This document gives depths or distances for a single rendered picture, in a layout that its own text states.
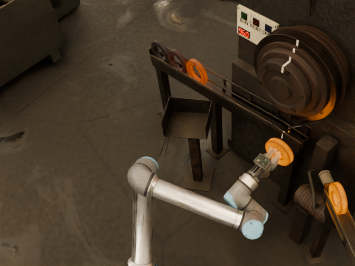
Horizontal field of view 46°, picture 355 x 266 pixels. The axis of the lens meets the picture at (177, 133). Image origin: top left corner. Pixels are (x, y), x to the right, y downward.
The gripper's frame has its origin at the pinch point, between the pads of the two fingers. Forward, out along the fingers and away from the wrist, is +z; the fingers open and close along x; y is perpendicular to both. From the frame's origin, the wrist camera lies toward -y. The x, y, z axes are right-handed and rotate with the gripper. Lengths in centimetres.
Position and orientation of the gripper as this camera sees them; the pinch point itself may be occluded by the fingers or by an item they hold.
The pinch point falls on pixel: (279, 149)
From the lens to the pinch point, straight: 211.7
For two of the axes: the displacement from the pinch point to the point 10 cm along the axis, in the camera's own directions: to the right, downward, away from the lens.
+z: 6.8, -7.2, 1.2
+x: -6.7, -5.4, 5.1
